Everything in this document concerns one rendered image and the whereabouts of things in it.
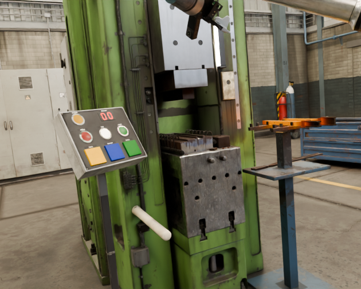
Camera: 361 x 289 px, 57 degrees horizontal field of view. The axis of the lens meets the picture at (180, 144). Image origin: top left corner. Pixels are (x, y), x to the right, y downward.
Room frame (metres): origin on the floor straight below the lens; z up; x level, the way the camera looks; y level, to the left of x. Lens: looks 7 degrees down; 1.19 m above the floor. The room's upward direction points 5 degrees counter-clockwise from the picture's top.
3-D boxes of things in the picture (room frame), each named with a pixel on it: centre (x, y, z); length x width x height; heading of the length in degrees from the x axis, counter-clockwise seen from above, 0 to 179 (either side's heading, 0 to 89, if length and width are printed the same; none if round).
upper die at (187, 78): (2.00, 0.00, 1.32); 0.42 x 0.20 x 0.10; 24
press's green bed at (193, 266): (2.03, -0.05, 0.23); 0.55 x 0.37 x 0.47; 24
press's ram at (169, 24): (2.02, -0.04, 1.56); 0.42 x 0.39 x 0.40; 24
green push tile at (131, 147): (1.50, 0.22, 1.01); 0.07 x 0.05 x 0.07; 139
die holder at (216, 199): (2.03, -0.05, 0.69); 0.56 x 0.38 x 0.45; 24
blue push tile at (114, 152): (1.42, 0.29, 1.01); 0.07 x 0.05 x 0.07; 139
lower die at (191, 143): (2.00, 0.00, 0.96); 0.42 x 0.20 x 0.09; 24
